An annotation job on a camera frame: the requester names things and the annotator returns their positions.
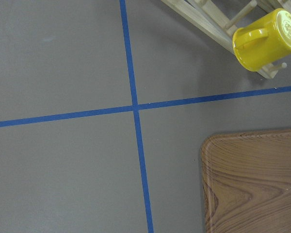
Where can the wooden dish rack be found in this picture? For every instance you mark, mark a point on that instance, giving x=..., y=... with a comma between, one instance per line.
x=207, y=17

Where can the wooden cutting board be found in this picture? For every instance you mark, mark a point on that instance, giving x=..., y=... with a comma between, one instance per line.
x=247, y=182

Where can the yellow mug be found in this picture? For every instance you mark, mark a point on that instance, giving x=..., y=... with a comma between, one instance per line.
x=264, y=41

